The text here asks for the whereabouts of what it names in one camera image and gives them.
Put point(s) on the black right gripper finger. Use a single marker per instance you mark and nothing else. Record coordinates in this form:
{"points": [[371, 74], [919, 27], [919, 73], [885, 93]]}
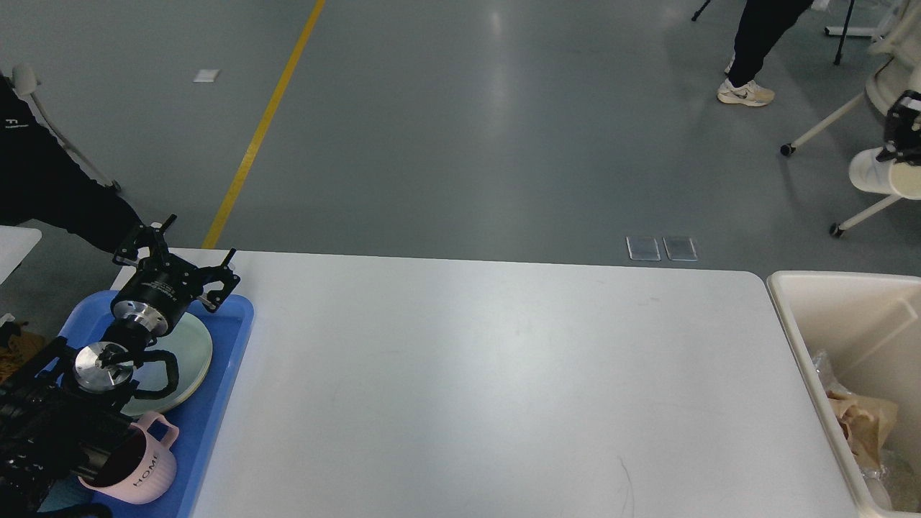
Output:
{"points": [[901, 131]]}

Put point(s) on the person in black clothes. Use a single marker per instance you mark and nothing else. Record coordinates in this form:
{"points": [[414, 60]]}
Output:
{"points": [[41, 182]]}

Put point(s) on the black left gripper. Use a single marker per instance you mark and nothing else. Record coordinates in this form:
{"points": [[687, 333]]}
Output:
{"points": [[162, 288]]}

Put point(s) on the clear plastic wrap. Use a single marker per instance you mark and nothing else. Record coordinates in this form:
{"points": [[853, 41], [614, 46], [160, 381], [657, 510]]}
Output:
{"points": [[896, 486]]}

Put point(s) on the clear floor plate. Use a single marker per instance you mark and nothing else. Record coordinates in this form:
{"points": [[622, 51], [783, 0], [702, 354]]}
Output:
{"points": [[681, 249], [643, 248]]}

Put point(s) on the black tripod stand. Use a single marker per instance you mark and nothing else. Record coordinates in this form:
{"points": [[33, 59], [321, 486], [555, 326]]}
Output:
{"points": [[840, 32]]}

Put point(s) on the clear floor plate right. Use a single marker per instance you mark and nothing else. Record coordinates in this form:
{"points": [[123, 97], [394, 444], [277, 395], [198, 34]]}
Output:
{"points": [[681, 249]]}

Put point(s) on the white paper cup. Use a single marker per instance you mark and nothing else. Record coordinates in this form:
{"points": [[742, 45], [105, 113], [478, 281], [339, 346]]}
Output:
{"points": [[888, 177]]}

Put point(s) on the white office chair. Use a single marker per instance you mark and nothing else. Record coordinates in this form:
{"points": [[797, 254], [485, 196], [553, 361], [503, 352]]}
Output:
{"points": [[900, 73]]}

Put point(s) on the white plastic bin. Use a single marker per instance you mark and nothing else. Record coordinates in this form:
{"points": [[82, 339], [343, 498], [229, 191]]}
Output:
{"points": [[868, 325]]}

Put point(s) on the light green plate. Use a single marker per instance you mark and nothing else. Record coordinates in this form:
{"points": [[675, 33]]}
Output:
{"points": [[191, 344]]}

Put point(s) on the blue plastic tray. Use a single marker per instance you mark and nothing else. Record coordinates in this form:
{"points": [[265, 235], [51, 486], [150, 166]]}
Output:
{"points": [[198, 419]]}

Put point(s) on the pink mug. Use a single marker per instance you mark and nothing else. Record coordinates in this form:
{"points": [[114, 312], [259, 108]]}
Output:
{"points": [[143, 468]]}

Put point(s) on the person in dark trousers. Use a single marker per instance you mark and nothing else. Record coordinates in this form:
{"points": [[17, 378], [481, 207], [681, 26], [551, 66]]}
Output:
{"points": [[761, 26]]}

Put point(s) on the brown paper bag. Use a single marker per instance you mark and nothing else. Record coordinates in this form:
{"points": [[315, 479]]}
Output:
{"points": [[865, 423]]}

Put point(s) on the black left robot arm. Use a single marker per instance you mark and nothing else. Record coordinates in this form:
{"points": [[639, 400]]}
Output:
{"points": [[62, 410]]}

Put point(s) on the clear floor plate left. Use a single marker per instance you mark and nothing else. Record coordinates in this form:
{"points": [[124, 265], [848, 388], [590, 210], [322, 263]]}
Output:
{"points": [[643, 248]]}

